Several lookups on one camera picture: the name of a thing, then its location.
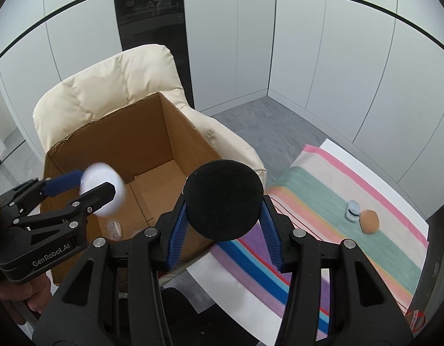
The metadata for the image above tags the clear plastic bottle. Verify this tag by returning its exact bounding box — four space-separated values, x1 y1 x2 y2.
106 219 123 240

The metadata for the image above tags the person's left hand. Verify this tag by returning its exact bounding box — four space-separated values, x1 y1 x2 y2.
0 273 52 325

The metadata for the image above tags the clear eyelash curler case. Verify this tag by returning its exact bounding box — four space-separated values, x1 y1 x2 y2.
345 200 361 223

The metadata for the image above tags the striped colourful cloth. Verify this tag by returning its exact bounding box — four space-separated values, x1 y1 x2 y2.
198 141 428 345

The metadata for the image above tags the tan makeup puff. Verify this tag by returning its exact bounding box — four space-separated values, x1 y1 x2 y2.
359 209 380 234

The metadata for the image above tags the white round jar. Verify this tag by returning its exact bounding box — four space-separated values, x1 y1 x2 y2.
80 163 126 218

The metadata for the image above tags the brown cardboard box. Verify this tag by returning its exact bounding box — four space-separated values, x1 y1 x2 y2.
40 92 223 286

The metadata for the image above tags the cream padded armchair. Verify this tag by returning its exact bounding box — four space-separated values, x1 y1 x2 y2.
33 44 267 181

